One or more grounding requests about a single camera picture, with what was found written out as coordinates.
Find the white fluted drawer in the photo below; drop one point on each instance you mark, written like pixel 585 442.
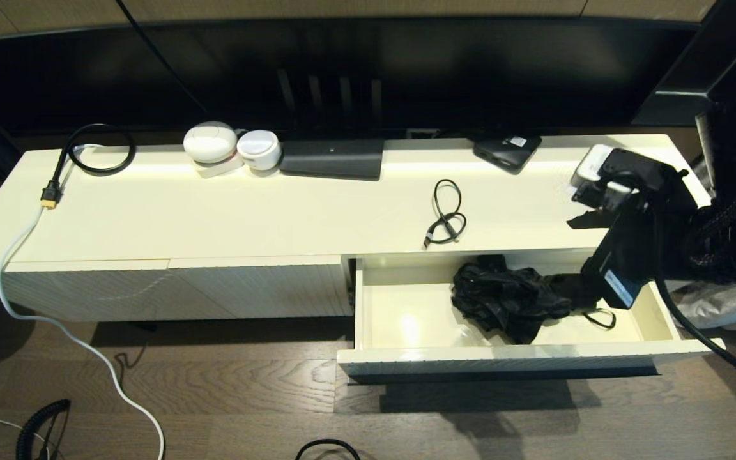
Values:
pixel 406 313

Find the grey curtain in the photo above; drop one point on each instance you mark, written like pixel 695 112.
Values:
pixel 726 313

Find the small white round device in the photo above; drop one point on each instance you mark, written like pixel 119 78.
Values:
pixel 259 147

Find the small black box white label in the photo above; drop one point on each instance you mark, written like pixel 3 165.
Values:
pixel 505 153

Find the black umbrella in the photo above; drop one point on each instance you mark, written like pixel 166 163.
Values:
pixel 502 300

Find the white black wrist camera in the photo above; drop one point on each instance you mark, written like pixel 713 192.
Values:
pixel 591 166

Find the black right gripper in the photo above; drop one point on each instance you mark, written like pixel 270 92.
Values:
pixel 630 255

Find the black wall shelf unit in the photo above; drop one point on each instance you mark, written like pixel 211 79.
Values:
pixel 681 102

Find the large white round device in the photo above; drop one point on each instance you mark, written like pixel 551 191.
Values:
pixel 209 143

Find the white TV cabinet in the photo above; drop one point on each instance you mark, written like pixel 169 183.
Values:
pixel 214 217

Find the black television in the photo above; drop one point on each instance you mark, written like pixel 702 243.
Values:
pixel 406 64

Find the black flat set-top box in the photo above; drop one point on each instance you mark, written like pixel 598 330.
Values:
pixel 333 158

